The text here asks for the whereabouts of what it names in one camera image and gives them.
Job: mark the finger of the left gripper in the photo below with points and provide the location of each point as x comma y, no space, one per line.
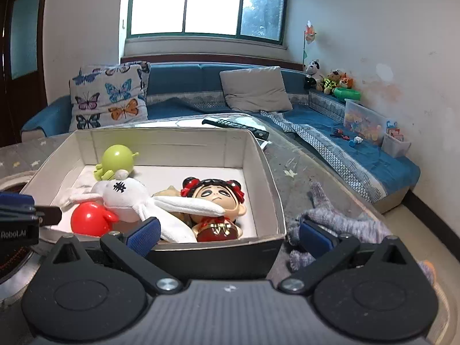
18,207

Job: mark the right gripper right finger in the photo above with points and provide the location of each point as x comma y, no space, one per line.
361,293

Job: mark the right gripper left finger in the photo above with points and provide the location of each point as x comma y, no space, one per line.
74,300

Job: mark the red round toy figure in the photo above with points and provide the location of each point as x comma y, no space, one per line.
92,219

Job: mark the black cardboard shoe box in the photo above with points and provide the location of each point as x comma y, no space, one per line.
166,158

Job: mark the purple knitted cloth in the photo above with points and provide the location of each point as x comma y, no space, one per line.
331,220

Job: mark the white plush rabbit toy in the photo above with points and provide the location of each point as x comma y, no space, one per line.
130,200

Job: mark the dark wooden door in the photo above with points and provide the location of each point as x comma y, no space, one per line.
22,71

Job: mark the green round toy figure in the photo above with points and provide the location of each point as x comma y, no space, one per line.
117,163

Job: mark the small clear plastic box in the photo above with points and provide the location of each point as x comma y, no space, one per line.
394,147

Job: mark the butterfly print pillow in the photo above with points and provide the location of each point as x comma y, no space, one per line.
109,95

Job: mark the clear plastic toy bin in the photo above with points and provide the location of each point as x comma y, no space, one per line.
365,122

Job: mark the red-haired doll figure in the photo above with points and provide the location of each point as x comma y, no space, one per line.
215,205

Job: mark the black remote control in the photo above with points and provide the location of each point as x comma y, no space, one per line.
226,124

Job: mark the green plastic bowl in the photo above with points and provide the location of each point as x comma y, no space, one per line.
345,93

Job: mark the blue sofa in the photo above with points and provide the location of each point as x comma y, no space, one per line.
179,90

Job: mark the brown bear plush toy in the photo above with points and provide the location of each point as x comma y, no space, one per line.
331,81

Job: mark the grey cushion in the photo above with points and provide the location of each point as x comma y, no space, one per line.
254,90

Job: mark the panda plush toy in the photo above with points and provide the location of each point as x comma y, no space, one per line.
313,78

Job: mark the green framed window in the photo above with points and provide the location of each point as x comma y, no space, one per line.
253,20

